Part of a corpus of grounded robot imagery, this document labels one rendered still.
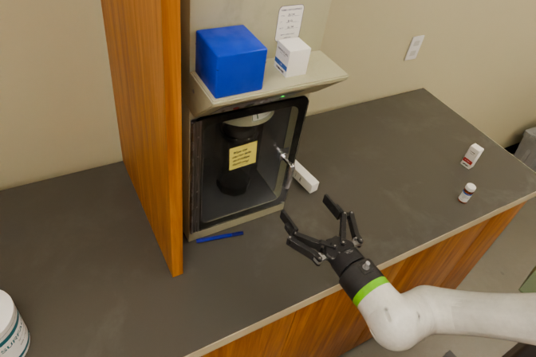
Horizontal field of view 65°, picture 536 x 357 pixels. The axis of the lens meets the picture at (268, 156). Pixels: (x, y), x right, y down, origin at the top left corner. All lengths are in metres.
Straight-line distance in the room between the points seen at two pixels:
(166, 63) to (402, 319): 0.67
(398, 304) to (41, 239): 0.94
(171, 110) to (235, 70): 0.14
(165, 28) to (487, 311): 0.80
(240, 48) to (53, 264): 0.79
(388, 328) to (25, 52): 1.08
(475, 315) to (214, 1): 0.80
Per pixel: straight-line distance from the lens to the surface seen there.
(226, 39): 0.80
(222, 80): 0.77
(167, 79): 0.75
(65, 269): 1.26
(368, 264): 0.97
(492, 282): 2.81
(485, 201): 1.71
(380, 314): 0.95
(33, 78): 1.31
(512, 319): 0.97
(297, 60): 0.87
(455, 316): 1.02
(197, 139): 0.97
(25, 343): 1.15
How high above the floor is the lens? 1.96
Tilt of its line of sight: 42 degrees down
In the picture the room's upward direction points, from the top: 10 degrees clockwise
